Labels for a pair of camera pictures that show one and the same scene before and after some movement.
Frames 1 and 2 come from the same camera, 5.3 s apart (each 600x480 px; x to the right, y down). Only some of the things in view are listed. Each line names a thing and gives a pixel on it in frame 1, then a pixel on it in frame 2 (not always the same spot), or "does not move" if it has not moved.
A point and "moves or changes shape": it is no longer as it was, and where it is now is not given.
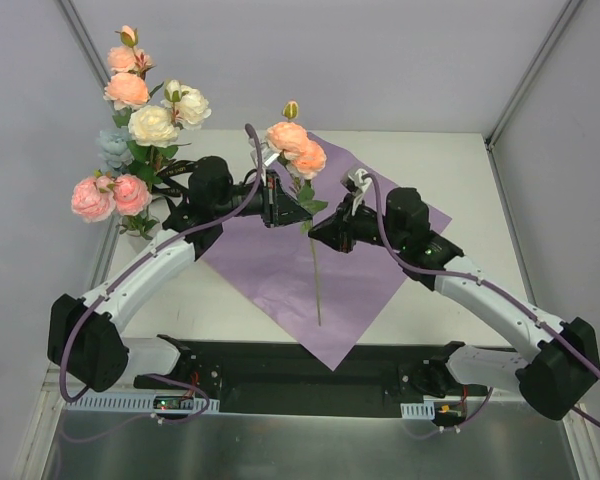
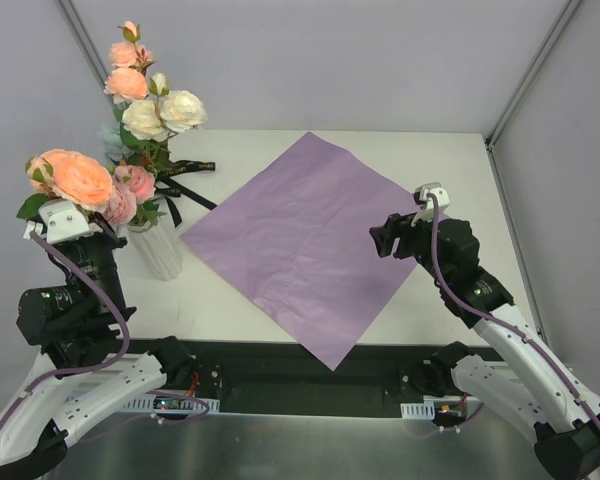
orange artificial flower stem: (303, 158) → (69, 176)
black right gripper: (349, 230) → (402, 239)
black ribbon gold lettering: (173, 169) does not move
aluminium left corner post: (85, 47) does not move
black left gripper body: (270, 201) → (106, 232)
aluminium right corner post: (568, 10) does not move
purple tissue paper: (331, 298) does not move
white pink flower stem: (154, 130) moves or changes shape
